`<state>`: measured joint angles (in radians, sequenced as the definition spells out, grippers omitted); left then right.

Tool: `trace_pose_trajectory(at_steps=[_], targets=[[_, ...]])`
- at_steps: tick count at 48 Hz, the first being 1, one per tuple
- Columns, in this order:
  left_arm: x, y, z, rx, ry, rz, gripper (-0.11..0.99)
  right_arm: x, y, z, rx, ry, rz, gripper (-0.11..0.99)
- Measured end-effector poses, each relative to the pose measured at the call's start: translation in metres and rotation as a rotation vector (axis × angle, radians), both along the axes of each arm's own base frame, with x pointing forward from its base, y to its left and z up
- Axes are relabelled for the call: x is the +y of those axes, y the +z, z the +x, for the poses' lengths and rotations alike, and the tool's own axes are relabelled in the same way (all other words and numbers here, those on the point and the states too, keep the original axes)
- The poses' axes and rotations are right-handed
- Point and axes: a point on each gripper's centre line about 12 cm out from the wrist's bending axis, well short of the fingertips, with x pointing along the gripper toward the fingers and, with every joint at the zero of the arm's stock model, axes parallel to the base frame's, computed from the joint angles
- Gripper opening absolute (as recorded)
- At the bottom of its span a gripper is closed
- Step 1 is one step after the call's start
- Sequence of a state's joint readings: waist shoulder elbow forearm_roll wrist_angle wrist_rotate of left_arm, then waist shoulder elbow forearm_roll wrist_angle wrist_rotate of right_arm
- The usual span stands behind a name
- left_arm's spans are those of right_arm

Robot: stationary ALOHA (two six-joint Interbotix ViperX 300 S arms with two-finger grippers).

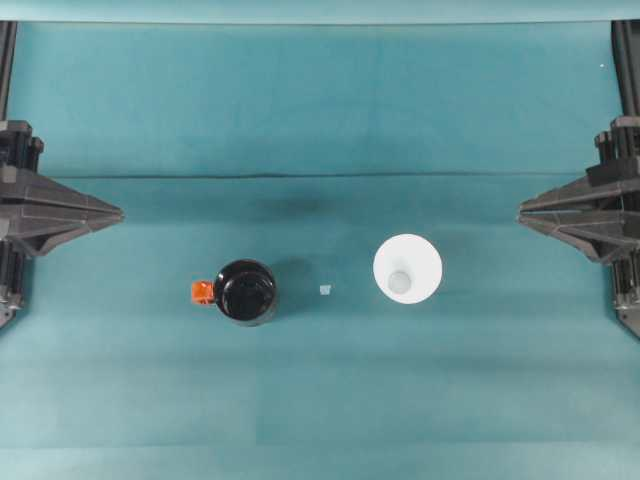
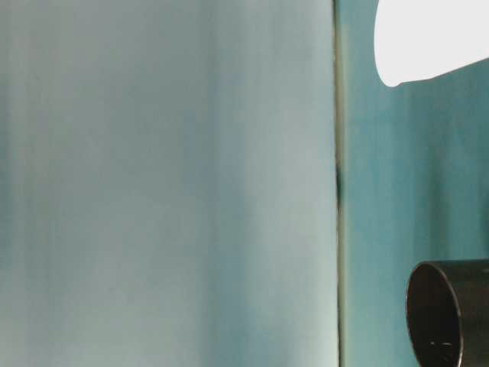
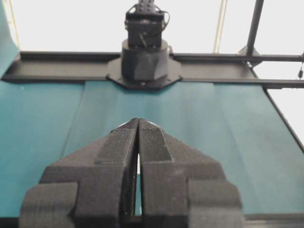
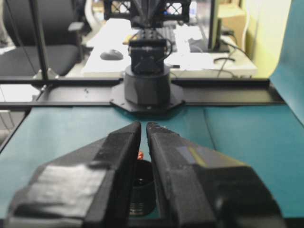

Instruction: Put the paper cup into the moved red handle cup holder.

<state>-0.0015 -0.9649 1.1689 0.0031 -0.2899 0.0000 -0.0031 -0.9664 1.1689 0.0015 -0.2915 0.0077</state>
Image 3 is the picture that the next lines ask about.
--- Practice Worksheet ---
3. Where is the black aluminium frame rail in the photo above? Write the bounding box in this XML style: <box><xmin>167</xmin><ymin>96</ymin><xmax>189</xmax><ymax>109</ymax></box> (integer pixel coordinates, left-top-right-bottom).
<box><xmin>1</xmin><ymin>50</ymin><xmax>304</xmax><ymax>90</ymax></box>
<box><xmin>244</xmin><ymin>212</ymin><xmax>304</xmax><ymax>228</ymax></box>

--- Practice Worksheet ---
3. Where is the pale window frame strip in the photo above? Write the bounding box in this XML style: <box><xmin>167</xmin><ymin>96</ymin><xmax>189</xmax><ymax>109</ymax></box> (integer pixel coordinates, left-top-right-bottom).
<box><xmin>4</xmin><ymin>0</ymin><xmax>21</xmax><ymax>48</ymax></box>
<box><xmin>213</xmin><ymin>0</ymin><xmax>229</xmax><ymax>53</ymax></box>

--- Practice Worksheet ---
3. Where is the dangling black cable end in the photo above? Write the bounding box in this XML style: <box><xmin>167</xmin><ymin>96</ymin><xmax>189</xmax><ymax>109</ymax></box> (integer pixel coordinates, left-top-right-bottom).
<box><xmin>297</xmin><ymin>59</ymin><xmax>304</xmax><ymax>79</ymax></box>

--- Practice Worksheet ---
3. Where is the black vertical frame post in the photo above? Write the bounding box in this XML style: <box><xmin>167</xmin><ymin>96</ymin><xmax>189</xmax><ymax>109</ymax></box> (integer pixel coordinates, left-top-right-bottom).
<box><xmin>237</xmin><ymin>0</ymin><xmax>266</xmax><ymax>63</ymax></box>

